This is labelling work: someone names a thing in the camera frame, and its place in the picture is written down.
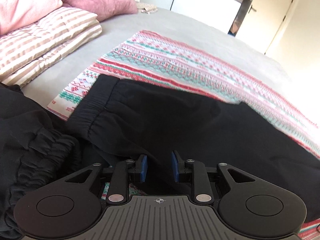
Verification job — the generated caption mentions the black pants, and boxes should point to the black pants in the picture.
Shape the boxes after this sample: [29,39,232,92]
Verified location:
[67,75,319,222]

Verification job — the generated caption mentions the beige striped folded quilt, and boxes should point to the beige striped folded quilt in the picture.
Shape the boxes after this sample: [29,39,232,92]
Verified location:
[1,7,102,87]

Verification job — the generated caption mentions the grey bed sheet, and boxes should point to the grey bed sheet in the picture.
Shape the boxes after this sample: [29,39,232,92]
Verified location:
[22,9,319,124]

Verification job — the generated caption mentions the black garment at left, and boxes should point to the black garment at left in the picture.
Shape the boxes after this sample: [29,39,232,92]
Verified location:
[1,84,104,239]

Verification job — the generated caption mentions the cream door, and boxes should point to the cream door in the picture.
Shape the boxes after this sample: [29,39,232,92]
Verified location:
[235,0,292,54]

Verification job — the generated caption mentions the beige crumpled cloth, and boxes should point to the beige crumpled cloth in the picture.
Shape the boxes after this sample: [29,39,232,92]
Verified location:
[134,0,158,14]

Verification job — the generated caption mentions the red green patterned blanket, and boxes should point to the red green patterned blanket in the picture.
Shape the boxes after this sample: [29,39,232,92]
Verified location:
[47,30,319,239]

